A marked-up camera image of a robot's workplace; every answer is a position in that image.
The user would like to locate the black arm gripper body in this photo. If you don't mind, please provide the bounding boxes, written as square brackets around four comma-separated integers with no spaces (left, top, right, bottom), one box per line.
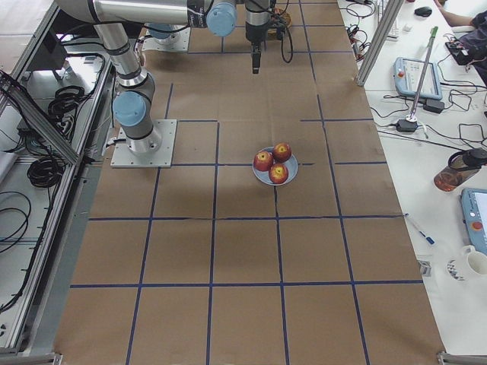
[246,9,285,43]

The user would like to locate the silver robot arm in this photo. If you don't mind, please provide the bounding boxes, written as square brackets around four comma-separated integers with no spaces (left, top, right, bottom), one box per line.
[57,1,238,154]

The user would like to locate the round wicker basket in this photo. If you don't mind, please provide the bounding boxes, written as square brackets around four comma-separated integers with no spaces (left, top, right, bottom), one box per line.
[268,8,292,40]

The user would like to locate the apple on plate back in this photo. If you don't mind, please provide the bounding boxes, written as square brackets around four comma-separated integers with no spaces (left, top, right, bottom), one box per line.
[272,142,292,163]

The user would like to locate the apple on plate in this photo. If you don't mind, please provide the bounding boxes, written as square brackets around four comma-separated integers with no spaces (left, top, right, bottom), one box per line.
[253,150,274,172]
[268,163,288,185]
[272,142,292,163]

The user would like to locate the apple on plate left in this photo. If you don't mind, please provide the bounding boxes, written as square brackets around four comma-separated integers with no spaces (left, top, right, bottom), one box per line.
[253,150,274,172]

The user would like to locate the light blue plate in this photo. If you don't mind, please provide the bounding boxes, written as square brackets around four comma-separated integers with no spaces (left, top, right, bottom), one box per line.
[253,147,298,186]

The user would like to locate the apple on plate front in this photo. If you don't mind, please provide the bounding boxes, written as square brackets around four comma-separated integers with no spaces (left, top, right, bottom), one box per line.
[268,163,288,185]

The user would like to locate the blue teach pendant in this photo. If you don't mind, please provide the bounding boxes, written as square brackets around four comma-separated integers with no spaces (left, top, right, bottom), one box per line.
[393,57,443,100]
[460,188,486,254]

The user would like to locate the black power adapter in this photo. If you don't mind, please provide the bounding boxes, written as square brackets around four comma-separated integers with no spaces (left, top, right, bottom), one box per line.
[395,119,418,133]

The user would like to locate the black computer mouse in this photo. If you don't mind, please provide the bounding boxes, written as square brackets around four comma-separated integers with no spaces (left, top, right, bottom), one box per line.
[414,6,432,17]

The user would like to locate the metal rod with green tip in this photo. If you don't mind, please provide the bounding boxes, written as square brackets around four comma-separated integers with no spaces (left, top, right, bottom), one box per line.
[406,26,438,123]

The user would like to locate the brown water bottle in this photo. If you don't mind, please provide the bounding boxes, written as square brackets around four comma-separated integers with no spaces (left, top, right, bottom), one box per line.
[434,148,486,192]

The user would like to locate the blue white pen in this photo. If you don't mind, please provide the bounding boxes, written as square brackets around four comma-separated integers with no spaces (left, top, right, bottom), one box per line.
[404,213,435,246]

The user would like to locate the white mug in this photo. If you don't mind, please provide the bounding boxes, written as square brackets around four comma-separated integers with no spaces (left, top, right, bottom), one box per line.
[447,245,486,281]

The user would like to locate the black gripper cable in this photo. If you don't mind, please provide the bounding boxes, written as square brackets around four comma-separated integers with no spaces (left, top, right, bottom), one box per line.
[279,22,294,64]

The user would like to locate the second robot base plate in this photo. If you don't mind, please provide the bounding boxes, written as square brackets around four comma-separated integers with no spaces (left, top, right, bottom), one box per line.
[142,29,190,52]

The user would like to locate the aluminium frame post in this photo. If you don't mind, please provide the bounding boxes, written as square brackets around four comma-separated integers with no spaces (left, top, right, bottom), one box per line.
[355,0,403,87]

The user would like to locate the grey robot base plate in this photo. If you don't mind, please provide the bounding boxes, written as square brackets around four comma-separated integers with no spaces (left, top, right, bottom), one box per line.
[110,119,177,168]

